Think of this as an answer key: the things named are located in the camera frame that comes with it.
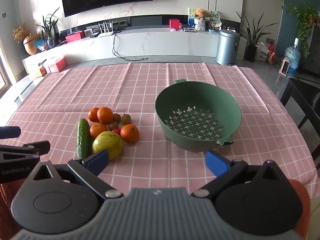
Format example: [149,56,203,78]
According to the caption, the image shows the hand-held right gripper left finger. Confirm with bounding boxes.
[24,149,124,200]

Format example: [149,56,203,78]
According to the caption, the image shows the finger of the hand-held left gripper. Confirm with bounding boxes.
[0,141,51,164]
[0,126,22,139]

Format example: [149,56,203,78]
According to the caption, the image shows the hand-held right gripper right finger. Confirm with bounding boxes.
[191,150,288,198]

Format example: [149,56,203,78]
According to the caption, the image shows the green cucumber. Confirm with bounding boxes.
[76,118,93,159]

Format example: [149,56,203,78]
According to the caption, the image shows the orange tangerine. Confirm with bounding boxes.
[120,124,140,143]
[88,107,100,123]
[89,122,108,139]
[97,107,114,125]

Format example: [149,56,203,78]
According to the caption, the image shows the green colander bowl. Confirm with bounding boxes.
[155,79,242,153]

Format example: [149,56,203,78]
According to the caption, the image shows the red-brown cloth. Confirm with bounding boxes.
[0,182,21,232]
[287,179,311,233]

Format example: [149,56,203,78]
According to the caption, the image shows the small orange box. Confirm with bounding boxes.
[37,65,49,78]

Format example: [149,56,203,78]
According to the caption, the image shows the pink box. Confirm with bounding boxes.
[47,56,66,73]

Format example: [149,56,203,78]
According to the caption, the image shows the pink checkered tablecloth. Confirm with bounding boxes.
[0,62,318,202]

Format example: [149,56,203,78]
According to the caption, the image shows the orange round vase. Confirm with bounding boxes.
[23,33,41,56]

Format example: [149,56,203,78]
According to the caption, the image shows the dried yellow flowers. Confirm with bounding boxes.
[12,24,28,41]

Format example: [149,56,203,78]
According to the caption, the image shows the black chair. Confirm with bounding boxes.
[280,77,320,161]

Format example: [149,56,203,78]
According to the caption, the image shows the green potted orchid plant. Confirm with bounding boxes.
[36,7,61,49]

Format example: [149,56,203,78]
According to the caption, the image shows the flat red box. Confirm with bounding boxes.
[65,30,86,43]

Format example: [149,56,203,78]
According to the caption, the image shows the grey-blue trash can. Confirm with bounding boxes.
[215,29,241,66]

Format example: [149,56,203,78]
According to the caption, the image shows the small pink white appliance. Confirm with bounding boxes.
[279,57,291,75]

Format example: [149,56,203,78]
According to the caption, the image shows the white plastic bag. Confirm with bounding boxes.
[255,42,270,62]

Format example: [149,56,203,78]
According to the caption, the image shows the red orange bag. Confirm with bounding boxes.
[266,43,276,63]

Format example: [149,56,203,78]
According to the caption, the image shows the tall leafy potted plant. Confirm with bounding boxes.
[236,11,278,62]

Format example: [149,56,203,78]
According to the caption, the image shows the white router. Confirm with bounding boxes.
[97,22,116,37]

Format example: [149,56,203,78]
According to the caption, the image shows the blue water jug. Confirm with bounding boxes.
[284,38,301,74]

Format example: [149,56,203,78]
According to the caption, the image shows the white marble tv cabinet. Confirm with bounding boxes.
[22,26,221,68]

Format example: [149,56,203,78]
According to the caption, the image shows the round decorated plate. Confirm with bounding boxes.
[206,9,221,22]

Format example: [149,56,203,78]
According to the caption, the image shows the black rectangular box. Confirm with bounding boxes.
[131,16,163,27]

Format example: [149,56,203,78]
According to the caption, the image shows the brown teddy bear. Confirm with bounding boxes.
[194,8,208,21]

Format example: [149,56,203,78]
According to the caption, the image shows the dark grey cabinet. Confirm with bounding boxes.
[306,26,320,68]

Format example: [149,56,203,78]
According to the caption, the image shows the green hanging vine plant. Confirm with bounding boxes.
[284,3,320,53]

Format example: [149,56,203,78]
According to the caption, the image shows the black cable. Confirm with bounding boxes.
[112,31,148,61]

